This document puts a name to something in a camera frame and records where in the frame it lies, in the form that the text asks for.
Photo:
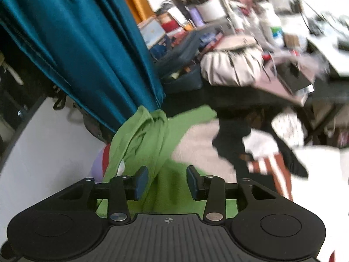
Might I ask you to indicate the red white striped cloth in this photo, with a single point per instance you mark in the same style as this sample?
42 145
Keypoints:
275 167

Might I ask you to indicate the beige quilted bag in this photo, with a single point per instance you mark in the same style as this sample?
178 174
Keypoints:
235 61

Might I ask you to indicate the dark blue pouch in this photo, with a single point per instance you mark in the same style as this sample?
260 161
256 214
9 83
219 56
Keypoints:
189 81

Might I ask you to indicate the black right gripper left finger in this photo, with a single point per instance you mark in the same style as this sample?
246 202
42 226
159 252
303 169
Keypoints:
125 188

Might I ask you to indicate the green knit sweater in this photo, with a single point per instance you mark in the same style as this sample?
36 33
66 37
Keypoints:
149 139

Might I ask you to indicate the black garment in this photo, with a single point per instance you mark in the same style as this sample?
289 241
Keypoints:
247 136

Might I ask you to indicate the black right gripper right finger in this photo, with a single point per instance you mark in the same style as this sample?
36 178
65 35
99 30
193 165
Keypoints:
208 188

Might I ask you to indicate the teal blue curtain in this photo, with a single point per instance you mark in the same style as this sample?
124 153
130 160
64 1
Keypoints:
92 50

